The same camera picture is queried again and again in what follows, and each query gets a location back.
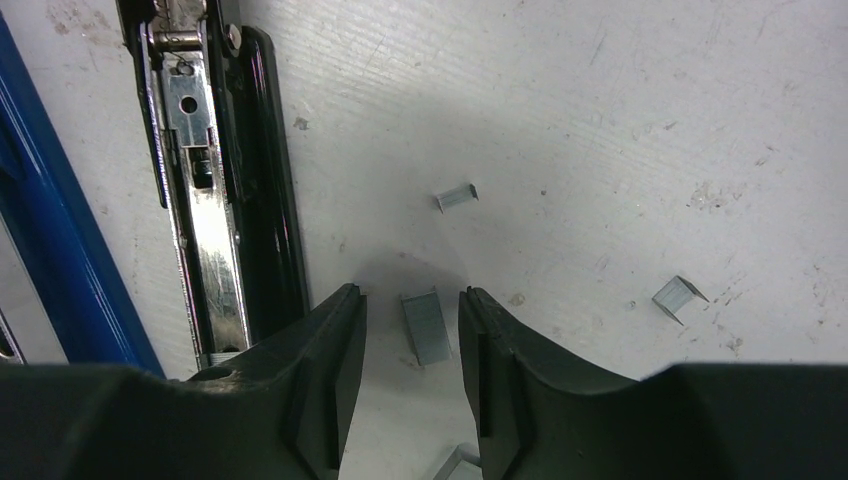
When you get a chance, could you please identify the staple strip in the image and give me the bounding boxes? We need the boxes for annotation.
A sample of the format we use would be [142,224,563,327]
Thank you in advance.
[652,275,710,326]
[433,443,483,480]
[401,290,451,367]

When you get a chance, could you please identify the tiny staple fragment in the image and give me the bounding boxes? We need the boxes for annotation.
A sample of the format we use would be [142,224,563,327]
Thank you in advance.
[435,183,479,213]

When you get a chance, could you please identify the black stapler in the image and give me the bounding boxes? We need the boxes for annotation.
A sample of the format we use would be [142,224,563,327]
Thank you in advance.
[117,1,311,369]

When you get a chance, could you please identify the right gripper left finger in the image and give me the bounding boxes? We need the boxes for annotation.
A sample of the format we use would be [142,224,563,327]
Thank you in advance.
[1,284,367,479]

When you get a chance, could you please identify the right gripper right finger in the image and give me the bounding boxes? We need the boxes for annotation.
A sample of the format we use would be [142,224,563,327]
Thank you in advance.
[458,288,847,479]

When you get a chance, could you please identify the blue stapler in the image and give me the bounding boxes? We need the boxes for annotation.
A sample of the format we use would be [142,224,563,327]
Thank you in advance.
[1,23,164,376]

